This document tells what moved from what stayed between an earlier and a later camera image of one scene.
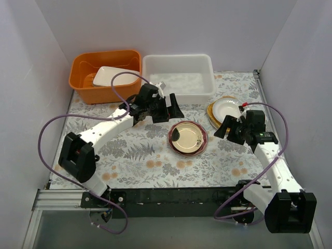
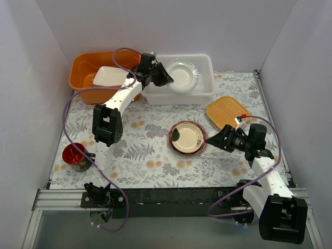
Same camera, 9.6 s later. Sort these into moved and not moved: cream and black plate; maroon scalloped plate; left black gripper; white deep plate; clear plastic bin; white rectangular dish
Moved: left black gripper; white deep plate
Not moved: cream and black plate; clear plastic bin; white rectangular dish; maroon scalloped plate
